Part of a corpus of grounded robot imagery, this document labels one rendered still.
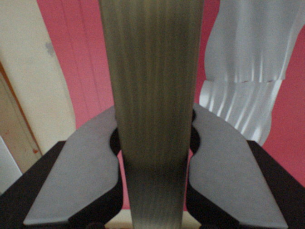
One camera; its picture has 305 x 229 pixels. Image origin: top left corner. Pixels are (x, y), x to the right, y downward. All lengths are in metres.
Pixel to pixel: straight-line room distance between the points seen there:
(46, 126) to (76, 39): 0.10
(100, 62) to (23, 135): 0.12
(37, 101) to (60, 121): 0.03
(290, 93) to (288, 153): 0.08
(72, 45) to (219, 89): 0.14
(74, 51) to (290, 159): 0.26
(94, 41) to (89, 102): 0.06
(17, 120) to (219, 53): 0.20
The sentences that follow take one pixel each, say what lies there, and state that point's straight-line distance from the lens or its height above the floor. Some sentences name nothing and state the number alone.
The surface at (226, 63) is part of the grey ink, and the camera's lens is 0.17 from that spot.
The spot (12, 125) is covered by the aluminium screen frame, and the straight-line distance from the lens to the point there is 0.22.
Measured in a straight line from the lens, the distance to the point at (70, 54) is 0.18.
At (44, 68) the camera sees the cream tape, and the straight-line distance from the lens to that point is 0.20.
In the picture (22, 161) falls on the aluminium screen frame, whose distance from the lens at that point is 0.24.
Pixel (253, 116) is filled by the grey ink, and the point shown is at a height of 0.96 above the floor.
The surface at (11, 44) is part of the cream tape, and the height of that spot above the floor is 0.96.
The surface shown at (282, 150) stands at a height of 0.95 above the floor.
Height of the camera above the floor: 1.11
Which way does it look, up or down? 59 degrees down
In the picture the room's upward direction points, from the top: 176 degrees counter-clockwise
